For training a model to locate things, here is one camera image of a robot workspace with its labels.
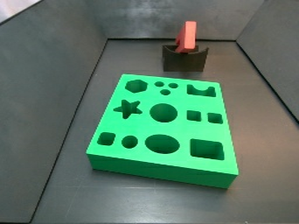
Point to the red double-square block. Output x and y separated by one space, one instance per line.
186 38

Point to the green foam shape board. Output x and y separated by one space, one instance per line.
165 130

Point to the black curved holder stand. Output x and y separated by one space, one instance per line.
183 62

